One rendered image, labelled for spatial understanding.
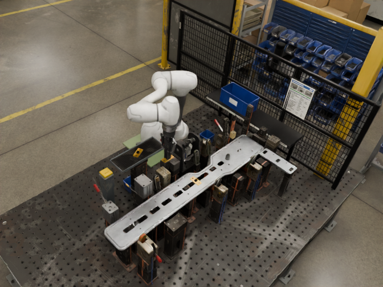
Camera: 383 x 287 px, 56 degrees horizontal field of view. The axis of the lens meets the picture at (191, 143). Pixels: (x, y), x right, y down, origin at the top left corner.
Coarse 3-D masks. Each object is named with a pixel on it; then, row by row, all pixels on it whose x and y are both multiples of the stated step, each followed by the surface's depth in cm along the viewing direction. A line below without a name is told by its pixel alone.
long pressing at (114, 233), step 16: (240, 144) 281; (256, 144) 282; (224, 160) 266; (240, 160) 267; (192, 176) 251; (208, 176) 252; (160, 192) 237; (192, 192) 240; (144, 208) 227; (160, 208) 228; (176, 208) 229; (112, 224) 215; (128, 224) 217; (144, 224) 218; (112, 240) 208; (128, 240) 209
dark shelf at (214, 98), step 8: (208, 96) 321; (216, 96) 322; (224, 104) 313; (232, 112) 307; (256, 112) 309; (264, 112) 310; (256, 120) 300; (264, 120) 301; (272, 120) 302; (256, 128) 295; (272, 128) 294; (280, 128) 295; (288, 128) 296; (280, 136) 287; (288, 136) 288; (296, 136) 289; (280, 144) 284; (288, 144) 281
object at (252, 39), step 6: (246, 0) 503; (252, 0) 506; (270, 0) 511; (270, 6) 494; (264, 18) 489; (264, 24) 498; (258, 30) 551; (246, 36) 555; (252, 36) 557; (252, 42) 542; (252, 54) 530; (246, 66) 547
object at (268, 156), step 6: (264, 150) 278; (270, 150) 278; (264, 156) 273; (270, 156) 273; (276, 156) 274; (270, 162) 270; (276, 162) 269; (282, 162) 269; (288, 162) 270; (282, 168) 265; (288, 168) 265; (294, 168) 266
